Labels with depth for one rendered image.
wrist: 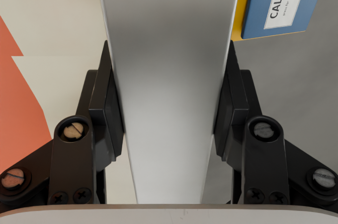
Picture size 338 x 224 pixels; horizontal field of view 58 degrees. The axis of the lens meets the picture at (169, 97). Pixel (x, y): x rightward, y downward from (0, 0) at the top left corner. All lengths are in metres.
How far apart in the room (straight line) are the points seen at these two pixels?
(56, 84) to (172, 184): 0.08
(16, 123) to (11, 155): 0.04
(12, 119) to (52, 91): 0.04
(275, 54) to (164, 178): 1.87
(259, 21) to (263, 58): 1.54
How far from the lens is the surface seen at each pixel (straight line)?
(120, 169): 0.22
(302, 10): 0.47
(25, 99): 0.18
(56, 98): 0.17
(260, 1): 0.43
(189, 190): 0.17
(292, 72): 2.19
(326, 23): 2.05
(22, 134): 0.21
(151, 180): 0.16
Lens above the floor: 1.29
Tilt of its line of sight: 42 degrees down
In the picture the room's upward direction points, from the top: 163 degrees clockwise
